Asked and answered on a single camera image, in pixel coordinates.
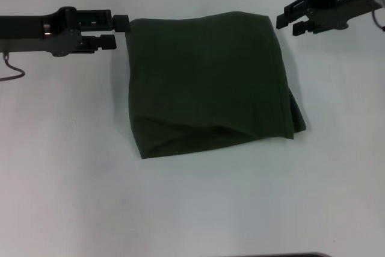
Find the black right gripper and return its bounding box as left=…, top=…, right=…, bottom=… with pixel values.
left=276, top=0, right=383, bottom=37

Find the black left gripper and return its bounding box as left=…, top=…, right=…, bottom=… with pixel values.
left=0, top=6, right=131, bottom=58

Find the dark green FREE t-shirt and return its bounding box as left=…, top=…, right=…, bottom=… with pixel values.
left=125, top=11, right=307, bottom=160

